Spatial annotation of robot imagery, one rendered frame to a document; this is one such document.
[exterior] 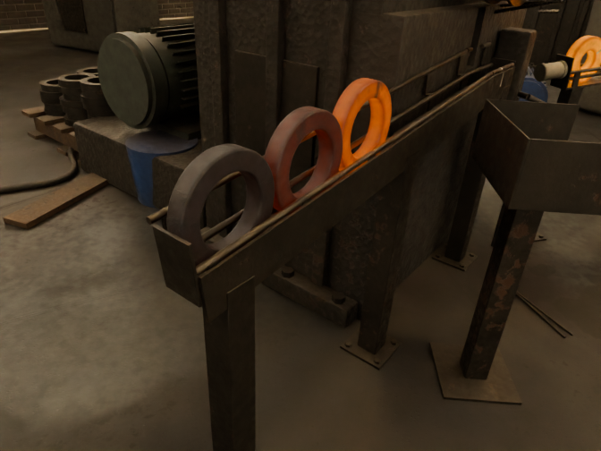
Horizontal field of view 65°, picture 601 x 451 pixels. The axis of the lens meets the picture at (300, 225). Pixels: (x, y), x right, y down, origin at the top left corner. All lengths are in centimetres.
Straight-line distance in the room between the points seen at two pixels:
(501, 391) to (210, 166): 104
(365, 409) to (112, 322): 78
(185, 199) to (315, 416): 77
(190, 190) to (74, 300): 110
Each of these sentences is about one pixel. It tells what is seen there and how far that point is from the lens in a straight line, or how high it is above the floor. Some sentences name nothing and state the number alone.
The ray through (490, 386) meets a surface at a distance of 142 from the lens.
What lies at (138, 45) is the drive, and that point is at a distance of 203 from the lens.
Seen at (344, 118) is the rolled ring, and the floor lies 73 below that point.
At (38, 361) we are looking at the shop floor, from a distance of 150.
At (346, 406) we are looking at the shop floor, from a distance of 128.
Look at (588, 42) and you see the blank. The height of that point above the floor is 76.
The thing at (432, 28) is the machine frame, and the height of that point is 84.
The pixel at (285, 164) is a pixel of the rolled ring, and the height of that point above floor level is 70.
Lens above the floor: 98
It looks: 30 degrees down
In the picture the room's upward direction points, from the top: 3 degrees clockwise
